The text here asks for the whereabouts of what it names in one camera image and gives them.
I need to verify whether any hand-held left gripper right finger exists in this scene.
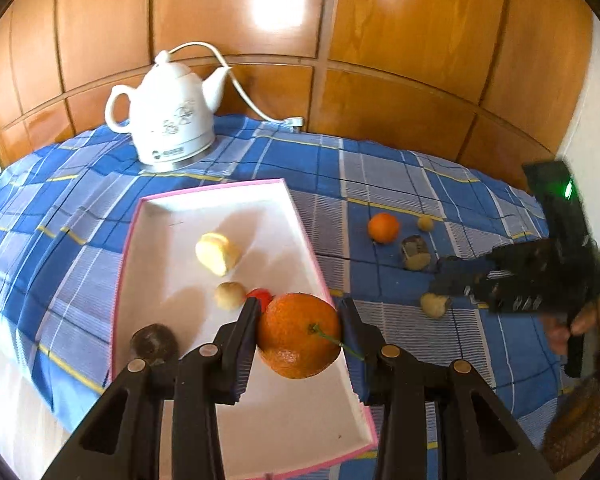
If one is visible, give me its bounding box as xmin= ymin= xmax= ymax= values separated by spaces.
xmin=339 ymin=296 xmax=556 ymax=480

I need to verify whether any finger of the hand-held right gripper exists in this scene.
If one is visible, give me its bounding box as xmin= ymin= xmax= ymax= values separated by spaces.
xmin=430 ymin=275 xmax=498 ymax=306
xmin=436 ymin=252 xmax=503 ymax=281

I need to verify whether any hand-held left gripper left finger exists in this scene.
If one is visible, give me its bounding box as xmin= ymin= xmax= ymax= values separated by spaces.
xmin=42 ymin=297 xmax=262 ymax=480

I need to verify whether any red cherry tomato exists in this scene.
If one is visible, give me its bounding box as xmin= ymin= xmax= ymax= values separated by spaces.
xmin=246 ymin=288 xmax=274 ymax=312

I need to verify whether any tan round fruit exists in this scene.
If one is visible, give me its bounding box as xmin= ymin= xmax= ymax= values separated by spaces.
xmin=215 ymin=281 xmax=247 ymax=311

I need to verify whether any orange with stem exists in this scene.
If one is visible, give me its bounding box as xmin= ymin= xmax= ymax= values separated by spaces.
xmin=257 ymin=292 xmax=366 ymax=380

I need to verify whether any cut cylinder fruit piece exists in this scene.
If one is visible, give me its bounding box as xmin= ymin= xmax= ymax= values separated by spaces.
xmin=400 ymin=235 xmax=432 ymax=272

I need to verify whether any yellow apple piece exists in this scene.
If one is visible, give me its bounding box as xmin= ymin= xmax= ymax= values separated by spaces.
xmin=195 ymin=232 xmax=242 ymax=277

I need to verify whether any stemless orange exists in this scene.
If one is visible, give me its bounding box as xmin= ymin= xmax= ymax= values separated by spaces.
xmin=368 ymin=212 xmax=402 ymax=245

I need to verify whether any large dark brown fruit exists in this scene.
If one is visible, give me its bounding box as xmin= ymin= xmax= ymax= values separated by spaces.
xmin=130 ymin=324 xmax=178 ymax=362

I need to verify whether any pink-rimmed white tray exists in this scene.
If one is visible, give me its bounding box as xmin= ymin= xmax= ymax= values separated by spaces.
xmin=111 ymin=178 xmax=378 ymax=479

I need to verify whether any woven wicker basket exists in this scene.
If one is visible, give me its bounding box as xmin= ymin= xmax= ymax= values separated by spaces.
xmin=542 ymin=377 xmax=600 ymax=473

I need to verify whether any blue plaid cloth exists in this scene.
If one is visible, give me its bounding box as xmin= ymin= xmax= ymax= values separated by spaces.
xmin=0 ymin=115 xmax=581 ymax=480

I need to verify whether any white ceramic electric kettle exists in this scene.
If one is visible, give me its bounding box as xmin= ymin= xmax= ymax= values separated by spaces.
xmin=105 ymin=51 xmax=231 ymax=171

